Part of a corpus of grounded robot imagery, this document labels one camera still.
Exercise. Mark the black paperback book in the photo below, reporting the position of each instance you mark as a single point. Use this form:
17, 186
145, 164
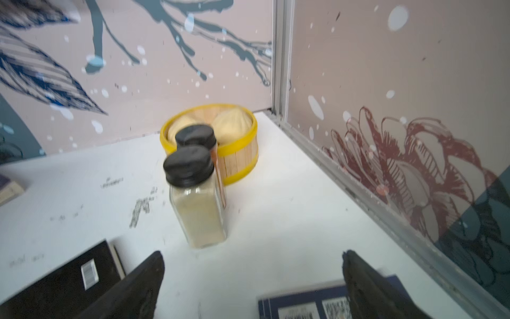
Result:
69, 289

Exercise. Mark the clear bottle black cap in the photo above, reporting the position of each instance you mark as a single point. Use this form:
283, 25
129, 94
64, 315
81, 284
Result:
195, 195

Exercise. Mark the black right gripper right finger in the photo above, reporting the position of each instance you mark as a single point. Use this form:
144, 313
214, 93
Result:
370, 295

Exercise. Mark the navy book with QR code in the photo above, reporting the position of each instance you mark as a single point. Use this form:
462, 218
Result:
320, 301

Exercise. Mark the yellow bowl with buns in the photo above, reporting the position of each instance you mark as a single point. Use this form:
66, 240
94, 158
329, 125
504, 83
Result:
235, 128

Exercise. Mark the navy blue book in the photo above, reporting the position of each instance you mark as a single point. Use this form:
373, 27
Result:
9, 190

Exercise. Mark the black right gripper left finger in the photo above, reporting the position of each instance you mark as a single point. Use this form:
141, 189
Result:
135, 296

